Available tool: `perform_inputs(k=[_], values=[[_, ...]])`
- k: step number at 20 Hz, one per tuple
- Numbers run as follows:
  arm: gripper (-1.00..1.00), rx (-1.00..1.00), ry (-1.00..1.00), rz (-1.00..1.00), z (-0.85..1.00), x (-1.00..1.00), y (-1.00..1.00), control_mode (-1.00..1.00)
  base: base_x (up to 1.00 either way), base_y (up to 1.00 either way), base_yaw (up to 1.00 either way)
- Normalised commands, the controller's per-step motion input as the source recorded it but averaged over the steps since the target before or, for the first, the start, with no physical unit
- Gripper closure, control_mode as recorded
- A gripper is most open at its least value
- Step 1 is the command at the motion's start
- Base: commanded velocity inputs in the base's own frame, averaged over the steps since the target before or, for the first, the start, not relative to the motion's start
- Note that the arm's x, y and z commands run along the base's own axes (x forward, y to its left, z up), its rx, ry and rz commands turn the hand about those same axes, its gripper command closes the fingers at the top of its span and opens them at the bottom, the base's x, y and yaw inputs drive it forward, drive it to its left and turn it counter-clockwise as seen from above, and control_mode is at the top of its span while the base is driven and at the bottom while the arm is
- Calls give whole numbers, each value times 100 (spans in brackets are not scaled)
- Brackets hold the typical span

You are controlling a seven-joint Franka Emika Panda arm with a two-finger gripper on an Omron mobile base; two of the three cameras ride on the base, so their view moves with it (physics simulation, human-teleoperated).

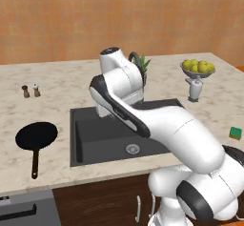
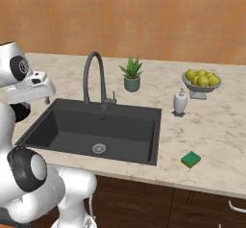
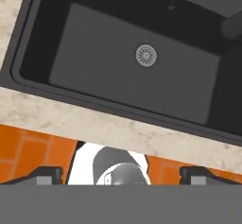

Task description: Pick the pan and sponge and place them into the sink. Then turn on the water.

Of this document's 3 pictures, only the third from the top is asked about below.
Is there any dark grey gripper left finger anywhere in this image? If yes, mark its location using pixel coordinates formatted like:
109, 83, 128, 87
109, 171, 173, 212
0, 165, 63, 186

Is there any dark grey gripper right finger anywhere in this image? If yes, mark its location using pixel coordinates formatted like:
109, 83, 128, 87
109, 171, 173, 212
179, 165, 242, 186

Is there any dark grey kitchen sink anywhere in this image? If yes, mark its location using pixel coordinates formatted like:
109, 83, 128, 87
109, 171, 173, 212
0, 0, 242, 147

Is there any white and grey round object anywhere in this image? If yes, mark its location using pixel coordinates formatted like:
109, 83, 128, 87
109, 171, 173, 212
66, 140, 152, 186

